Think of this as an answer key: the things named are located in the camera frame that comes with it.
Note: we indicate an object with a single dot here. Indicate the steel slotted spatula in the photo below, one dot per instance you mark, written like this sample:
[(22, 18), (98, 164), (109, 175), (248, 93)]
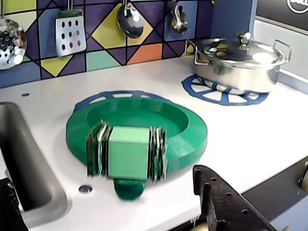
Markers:
[(71, 36)]

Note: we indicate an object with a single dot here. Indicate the blue burner mat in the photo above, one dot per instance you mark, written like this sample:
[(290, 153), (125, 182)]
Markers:
[(207, 96), (108, 95)]

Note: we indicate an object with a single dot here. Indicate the steel cooking pot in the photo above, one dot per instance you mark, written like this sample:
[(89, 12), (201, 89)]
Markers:
[(235, 78)]

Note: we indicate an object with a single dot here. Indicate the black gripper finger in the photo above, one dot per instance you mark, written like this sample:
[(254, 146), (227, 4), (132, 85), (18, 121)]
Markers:
[(9, 211), (223, 207)]

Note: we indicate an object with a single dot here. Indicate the steel perforated skimmer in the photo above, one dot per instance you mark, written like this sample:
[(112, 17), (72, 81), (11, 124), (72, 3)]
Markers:
[(9, 45)]

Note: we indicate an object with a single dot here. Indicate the grey sink basin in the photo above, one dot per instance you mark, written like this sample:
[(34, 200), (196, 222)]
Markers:
[(21, 154)]

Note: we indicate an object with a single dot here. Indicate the blue toy kitchen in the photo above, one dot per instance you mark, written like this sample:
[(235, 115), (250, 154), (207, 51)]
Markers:
[(149, 72)]

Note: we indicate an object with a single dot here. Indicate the steel spoon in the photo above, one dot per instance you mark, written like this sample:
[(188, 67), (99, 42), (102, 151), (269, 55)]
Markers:
[(178, 22)]

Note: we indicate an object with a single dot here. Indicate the black microwave door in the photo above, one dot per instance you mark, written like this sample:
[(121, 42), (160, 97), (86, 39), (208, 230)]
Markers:
[(272, 9)]

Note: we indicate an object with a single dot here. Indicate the green plastic bowl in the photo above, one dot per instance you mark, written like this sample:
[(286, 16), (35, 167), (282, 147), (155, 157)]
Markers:
[(192, 134)]

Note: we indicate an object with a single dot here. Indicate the steel ladle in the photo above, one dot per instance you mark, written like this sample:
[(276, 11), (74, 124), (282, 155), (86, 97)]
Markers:
[(130, 24)]

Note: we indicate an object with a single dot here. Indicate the steel pot lid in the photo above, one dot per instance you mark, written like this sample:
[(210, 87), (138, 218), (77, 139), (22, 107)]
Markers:
[(240, 55)]

